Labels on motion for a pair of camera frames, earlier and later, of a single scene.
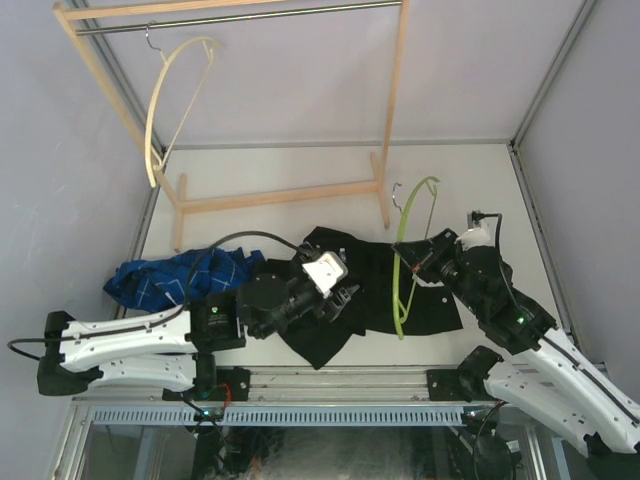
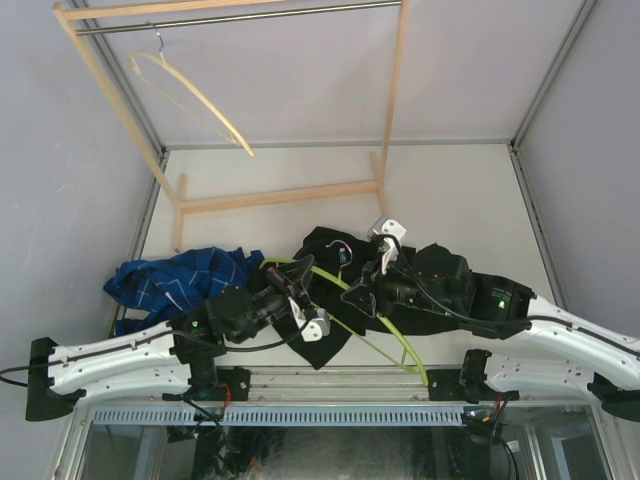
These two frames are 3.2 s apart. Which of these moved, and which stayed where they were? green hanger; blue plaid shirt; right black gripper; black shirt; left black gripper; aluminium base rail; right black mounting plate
Moved: right black gripper; left black gripper; green hanger
Stayed: aluminium base rail; black shirt; right black mounting plate; blue plaid shirt
